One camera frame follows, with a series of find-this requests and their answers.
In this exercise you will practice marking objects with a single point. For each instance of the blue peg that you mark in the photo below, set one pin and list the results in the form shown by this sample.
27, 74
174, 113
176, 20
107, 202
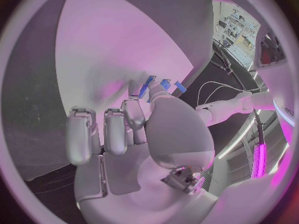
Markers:
180, 87

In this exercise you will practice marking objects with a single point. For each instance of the white task board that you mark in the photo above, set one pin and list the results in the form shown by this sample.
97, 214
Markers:
112, 46

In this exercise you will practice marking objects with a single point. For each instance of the cluttered workshop desk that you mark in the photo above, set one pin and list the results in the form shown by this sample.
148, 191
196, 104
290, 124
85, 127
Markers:
236, 26

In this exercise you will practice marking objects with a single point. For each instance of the blue long cylinder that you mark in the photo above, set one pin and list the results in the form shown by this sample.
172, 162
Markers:
145, 86

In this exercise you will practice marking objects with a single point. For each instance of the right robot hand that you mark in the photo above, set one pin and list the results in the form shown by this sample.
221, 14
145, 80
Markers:
177, 127

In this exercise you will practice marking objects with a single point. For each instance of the glowing light bar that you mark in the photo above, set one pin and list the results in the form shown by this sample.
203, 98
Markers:
259, 160

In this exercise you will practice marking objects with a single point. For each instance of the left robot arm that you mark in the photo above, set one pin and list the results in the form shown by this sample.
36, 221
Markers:
233, 106

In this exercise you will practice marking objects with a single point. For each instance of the blue block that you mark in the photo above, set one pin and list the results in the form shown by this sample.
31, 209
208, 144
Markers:
166, 83

